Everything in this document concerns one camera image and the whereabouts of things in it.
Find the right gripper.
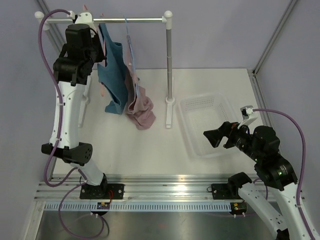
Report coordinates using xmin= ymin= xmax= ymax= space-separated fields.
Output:
xmin=203 ymin=118 xmax=262 ymax=162

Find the teal tank top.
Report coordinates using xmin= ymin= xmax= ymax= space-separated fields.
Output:
xmin=97 ymin=23 xmax=128 ymax=115

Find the pink wire hanger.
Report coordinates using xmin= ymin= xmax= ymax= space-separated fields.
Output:
xmin=82 ymin=3 xmax=106 ymax=98

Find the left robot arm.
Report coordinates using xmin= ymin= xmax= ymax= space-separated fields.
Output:
xmin=41 ymin=23 xmax=108 ymax=200

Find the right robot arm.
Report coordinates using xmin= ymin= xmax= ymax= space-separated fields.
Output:
xmin=203 ymin=121 xmax=320 ymax=240

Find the mauve tank top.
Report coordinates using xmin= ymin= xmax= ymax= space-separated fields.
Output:
xmin=124 ymin=42 xmax=156 ymax=130

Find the white plastic basket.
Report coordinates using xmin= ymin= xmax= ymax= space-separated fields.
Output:
xmin=178 ymin=93 xmax=237 ymax=159

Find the metal clothes rack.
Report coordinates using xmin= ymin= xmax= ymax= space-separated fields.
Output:
xmin=34 ymin=10 xmax=180 ymax=130

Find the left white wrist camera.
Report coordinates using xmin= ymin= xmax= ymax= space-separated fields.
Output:
xmin=67 ymin=11 xmax=94 ymax=27

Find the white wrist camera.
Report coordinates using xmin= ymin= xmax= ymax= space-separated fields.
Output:
xmin=67 ymin=11 xmax=94 ymax=27
xmin=237 ymin=105 xmax=258 ymax=129

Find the blue wire hanger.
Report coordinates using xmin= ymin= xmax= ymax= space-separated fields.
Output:
xmin=123 ymin=16 xmax=140 ymax=97

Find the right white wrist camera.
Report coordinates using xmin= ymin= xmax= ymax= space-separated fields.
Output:
xmin=237 ymin=105 xmax=258 ymax=129

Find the left aluminium frame post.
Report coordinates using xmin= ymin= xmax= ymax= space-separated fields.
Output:
xmin=34 ymin=0 xmax=70 ymax=72

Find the aluminium frame post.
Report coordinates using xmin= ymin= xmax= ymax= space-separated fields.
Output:
xmin=251 ymin=0 xmax=301 ymax=76
xmin=34 ymin=0 xmax=70 ymax=72

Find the right aluminium frame post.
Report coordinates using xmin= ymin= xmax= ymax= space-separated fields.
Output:
xmin=251 ymin=0 xmax=301 ymax=76

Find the aluminium mounting rail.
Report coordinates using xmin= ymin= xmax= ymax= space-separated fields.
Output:
xmin=34 ymin=173 xmax=230 ymax=202

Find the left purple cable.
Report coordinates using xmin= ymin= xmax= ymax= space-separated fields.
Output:
xmin=37 ymin=8 xmax=111 ymax=238

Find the white slotted cable duct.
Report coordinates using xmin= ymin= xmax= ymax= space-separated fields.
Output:
xmin=44 ymin=201 xmax=231 ymax=212

